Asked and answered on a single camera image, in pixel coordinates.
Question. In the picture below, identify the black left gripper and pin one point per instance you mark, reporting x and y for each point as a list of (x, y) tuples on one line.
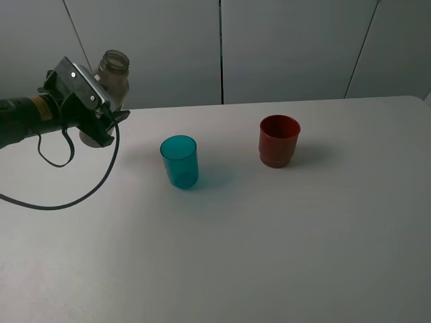
[(69, 112)]

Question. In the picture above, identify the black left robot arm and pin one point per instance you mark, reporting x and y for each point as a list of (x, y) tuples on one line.
[(21, 117)]

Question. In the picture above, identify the teal translucent plastic cup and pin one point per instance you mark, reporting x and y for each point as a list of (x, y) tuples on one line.
[(179, 154)]

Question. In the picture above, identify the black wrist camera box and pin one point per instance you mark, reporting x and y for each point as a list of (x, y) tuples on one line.
[(75, 79)]

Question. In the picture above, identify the red plastic cup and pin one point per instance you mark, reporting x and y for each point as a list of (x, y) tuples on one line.
[(277, 140)]

